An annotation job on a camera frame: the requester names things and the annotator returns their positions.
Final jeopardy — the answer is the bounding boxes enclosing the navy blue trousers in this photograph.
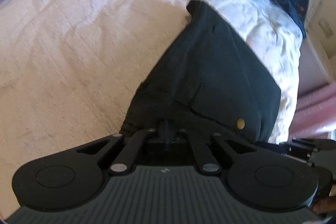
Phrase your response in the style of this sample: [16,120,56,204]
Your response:
[121,0,281,143]

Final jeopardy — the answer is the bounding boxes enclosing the patterned white bedspread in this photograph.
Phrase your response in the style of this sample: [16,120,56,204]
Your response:
[1,0,302,217]

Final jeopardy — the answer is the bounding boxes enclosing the white wall switch socket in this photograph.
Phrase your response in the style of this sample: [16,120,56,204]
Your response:
[318,18,334,39]

